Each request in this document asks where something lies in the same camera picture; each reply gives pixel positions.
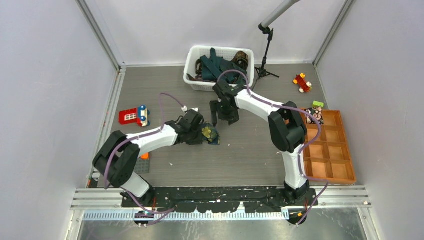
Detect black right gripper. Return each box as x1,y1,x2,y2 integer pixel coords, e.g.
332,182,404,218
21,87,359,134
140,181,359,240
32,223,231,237
209,99,240,127

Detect blue yellow floral tie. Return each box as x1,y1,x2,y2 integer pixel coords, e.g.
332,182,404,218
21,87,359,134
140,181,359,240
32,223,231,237
201,122,221,146

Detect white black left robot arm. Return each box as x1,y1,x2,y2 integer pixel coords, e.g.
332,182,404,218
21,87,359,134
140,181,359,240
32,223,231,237
92,108,204,207

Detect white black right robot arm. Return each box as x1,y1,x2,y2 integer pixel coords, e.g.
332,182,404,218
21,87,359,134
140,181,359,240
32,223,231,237
209,81,310,205

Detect dark floral tie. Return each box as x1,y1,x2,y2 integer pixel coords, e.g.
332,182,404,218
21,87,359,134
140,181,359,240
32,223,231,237
186,73,204,82

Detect dark green tie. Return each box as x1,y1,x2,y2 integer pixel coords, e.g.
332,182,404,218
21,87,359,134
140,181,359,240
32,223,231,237
195,48,248,83

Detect red toy house block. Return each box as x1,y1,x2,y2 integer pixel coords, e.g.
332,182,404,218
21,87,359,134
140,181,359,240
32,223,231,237
118,104,151,127

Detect brown patterned rolled tie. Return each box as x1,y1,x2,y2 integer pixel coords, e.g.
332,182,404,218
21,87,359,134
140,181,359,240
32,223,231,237
231,50,249,70

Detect orange grey toy block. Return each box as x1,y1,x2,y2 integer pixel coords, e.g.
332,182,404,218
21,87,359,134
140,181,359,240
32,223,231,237
134,152,150,175

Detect white plastic basket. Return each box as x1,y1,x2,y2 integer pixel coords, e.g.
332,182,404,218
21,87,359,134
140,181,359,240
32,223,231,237
183,45,255,92

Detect red toy car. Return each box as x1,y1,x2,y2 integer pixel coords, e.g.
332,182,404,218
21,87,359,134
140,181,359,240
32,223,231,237
293,73,312,93

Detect black tripod stand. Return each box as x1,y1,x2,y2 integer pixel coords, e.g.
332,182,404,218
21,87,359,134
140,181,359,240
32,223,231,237
251,23,280,90

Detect green toy block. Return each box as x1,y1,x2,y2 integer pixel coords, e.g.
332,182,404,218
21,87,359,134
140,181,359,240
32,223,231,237
312,101,325,108

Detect orange wooden compartment tray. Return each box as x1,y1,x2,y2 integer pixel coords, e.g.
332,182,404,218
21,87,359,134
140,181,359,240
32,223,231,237
303,109,357,185

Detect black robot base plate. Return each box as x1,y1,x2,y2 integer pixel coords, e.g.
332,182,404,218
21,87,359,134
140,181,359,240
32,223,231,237
121,186,317,214

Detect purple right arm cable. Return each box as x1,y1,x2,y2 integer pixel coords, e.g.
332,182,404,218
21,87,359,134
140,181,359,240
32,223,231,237
216,69,330,227

